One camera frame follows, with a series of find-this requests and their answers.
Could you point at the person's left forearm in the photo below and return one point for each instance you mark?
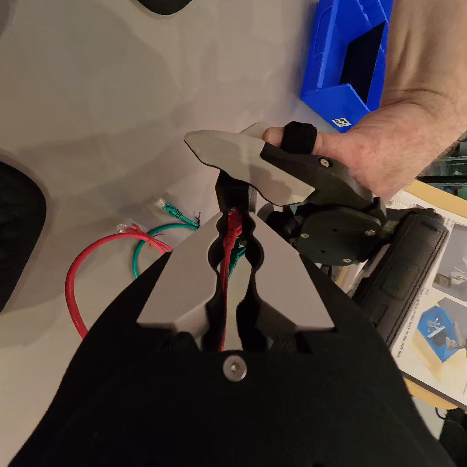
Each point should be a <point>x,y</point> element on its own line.
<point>427,47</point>

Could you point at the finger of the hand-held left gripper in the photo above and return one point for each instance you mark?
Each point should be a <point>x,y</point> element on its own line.
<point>237,153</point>

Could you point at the blue plastic bin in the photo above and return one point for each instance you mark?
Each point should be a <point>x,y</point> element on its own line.
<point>328,54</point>

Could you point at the printed instruction sheet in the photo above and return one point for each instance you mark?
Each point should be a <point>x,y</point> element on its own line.
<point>452,255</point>

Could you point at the black mesh pad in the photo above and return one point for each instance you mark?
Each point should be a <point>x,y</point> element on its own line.
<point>164,5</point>
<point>18,237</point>

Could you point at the black ethernet port block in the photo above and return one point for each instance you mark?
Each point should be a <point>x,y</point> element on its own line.
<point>230,189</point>

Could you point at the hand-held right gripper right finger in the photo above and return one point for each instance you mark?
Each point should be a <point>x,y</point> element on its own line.
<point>292,292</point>

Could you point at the person's left hand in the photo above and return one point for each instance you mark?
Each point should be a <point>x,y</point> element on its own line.
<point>394,146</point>

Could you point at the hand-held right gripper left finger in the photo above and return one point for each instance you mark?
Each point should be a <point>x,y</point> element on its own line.
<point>178,288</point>

